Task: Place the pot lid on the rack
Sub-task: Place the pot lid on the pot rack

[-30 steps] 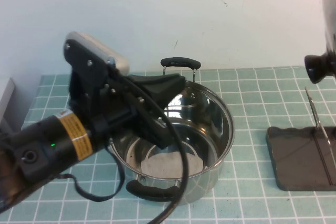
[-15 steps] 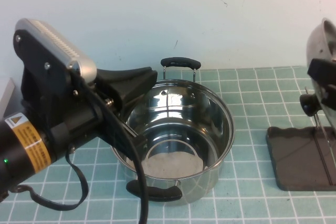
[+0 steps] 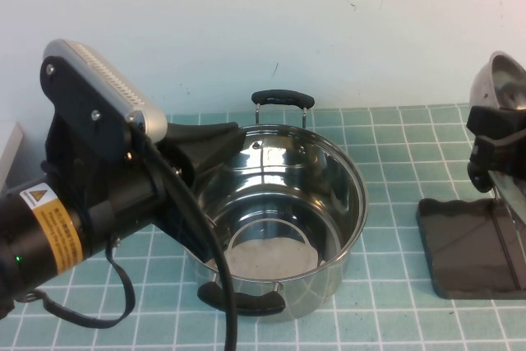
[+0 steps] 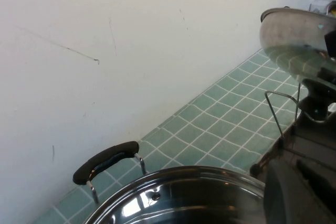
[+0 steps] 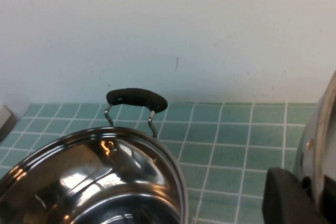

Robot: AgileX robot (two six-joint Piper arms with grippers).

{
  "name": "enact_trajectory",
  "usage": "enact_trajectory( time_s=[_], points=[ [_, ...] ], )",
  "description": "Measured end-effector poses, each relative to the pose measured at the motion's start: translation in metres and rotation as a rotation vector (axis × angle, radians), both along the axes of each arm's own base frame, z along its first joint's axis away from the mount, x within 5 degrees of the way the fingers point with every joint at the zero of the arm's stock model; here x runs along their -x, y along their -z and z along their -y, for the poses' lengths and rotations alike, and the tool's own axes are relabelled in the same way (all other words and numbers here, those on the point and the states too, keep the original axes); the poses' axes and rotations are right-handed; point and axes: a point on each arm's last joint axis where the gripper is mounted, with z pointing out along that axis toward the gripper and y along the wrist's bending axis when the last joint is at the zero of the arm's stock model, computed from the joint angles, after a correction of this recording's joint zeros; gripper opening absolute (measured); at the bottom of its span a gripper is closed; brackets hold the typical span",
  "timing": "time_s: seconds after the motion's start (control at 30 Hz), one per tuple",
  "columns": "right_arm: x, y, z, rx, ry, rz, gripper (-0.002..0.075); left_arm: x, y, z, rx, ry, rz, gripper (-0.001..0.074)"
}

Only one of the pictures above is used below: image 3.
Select beige board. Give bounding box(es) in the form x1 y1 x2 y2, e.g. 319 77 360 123
0 122 25 187

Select silver wrist camera black mount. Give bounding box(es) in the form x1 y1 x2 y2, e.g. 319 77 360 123
39 38 168 163

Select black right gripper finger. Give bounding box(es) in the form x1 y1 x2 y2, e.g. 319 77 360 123
470 136 517 174
466 104 526 141

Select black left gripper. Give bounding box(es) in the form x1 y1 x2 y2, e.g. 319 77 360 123
43 120 244 220

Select black lid rack metal wire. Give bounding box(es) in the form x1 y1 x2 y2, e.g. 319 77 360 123
417 186 526 301

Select stainless steel pot black handles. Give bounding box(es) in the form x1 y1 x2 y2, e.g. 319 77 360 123
192 90 370 321

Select stainless steel lid black knob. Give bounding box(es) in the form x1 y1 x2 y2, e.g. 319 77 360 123
468 50 526 220

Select teal tile pattern tablecloth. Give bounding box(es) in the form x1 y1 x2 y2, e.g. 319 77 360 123
0 103 526 351

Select thin black cable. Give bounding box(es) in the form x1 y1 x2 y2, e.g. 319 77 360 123
22 235 136 330

